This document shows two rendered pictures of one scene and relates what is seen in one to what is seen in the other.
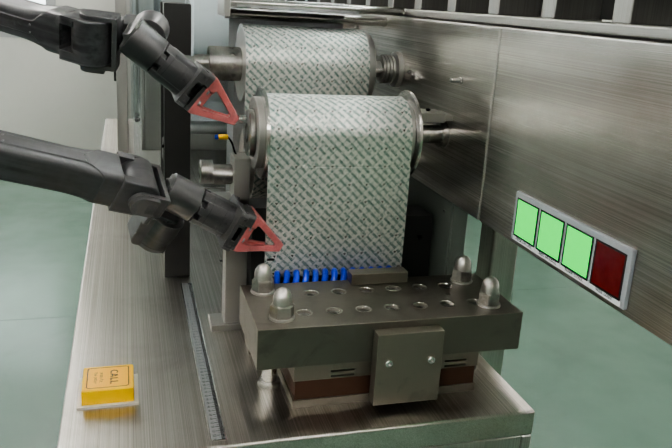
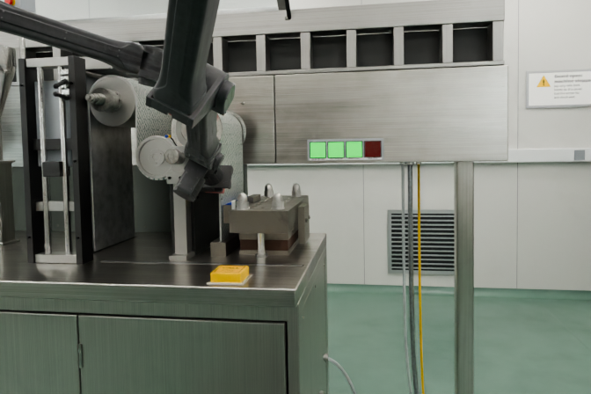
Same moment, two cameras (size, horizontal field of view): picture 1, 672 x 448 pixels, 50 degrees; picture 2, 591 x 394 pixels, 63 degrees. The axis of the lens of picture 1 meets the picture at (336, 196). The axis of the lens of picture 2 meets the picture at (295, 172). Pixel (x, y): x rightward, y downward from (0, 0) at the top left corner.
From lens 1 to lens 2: 127 cm
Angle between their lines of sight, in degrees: 64
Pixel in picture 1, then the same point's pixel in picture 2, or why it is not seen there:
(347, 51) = not seen: hidden behind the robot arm
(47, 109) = not seen: outside the picture
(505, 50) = (280, 84)
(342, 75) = not seen: hidden behind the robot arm
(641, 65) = (368, 78)
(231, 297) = (188, 236)
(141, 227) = (197, 182)
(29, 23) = (119, 49)
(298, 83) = (152, 112)
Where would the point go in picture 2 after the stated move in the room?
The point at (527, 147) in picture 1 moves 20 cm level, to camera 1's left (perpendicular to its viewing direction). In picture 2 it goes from (308, 120) to (280, 118)
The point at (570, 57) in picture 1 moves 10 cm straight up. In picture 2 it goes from (329, 81) to (328, 50)
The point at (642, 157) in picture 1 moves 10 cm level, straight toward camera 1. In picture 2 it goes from (377, 107) to (403, 105)
